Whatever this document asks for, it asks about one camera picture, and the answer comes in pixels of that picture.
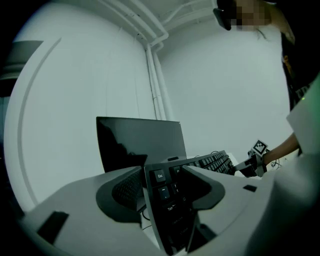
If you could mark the white wall pipes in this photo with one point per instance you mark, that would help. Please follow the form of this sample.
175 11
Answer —
157 82

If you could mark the black computer keyboard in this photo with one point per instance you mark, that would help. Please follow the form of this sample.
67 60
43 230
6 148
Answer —
160 176

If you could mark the black head-worn camera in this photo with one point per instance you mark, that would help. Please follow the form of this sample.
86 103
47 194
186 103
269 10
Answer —
222 18

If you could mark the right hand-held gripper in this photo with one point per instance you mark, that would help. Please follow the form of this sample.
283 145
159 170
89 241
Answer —
260 148

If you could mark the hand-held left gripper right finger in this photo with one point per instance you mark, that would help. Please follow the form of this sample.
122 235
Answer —
232 200

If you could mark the person's head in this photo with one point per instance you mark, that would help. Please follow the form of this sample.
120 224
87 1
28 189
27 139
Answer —
250 15

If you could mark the person's black printed t-shirt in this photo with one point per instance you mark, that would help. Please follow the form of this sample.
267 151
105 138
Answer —
292 85

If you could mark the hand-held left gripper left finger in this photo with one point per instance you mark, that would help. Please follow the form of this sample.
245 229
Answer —
82 217

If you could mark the black monitor with thin stand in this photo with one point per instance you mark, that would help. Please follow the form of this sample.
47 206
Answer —
140 140

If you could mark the person's right forearm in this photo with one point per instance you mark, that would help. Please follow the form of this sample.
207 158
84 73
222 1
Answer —
282 147

